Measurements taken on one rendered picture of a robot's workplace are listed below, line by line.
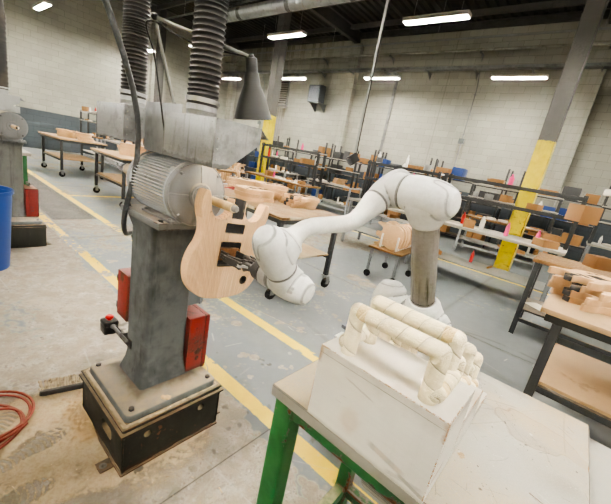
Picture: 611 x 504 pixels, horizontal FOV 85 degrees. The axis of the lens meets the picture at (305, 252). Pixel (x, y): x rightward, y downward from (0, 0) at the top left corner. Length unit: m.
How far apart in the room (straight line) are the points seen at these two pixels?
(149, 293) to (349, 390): 1.10
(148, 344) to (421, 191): 1.33
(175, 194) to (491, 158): 11.28
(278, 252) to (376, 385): 0.46
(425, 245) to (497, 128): 10.99
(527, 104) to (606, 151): 2.36
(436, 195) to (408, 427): 0.76
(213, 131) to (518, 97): 11.62
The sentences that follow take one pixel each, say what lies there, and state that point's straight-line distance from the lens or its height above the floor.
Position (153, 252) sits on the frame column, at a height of 0.97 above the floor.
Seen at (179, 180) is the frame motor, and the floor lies 1.30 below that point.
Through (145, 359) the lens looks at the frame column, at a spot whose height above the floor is 0.45.
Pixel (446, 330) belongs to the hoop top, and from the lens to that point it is 0.68.
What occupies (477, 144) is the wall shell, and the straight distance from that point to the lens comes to 12.26.
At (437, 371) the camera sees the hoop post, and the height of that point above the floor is 1.17.
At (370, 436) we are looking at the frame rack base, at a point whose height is 0.98.
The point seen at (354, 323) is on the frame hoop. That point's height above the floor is 1.17.
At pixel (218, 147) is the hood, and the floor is 1.45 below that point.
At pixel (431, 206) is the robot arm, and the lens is 1.20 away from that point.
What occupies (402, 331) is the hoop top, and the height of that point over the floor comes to 1.20.
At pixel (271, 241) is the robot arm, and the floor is 1.23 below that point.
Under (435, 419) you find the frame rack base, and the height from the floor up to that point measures 1.09.
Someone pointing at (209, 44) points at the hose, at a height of 1.74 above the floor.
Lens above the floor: 1.46
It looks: 15 degrees down
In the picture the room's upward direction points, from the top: 11 degrees clockwise
